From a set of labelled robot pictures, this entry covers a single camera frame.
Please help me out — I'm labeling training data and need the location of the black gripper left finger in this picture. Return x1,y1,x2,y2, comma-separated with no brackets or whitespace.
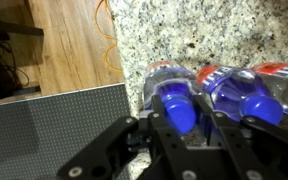
57,95,190,180

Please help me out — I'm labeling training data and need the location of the orange floor cable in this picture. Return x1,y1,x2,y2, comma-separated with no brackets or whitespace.
94,0,123,74

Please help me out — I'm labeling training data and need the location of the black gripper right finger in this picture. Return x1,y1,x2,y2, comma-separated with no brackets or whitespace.
193,94,288,180

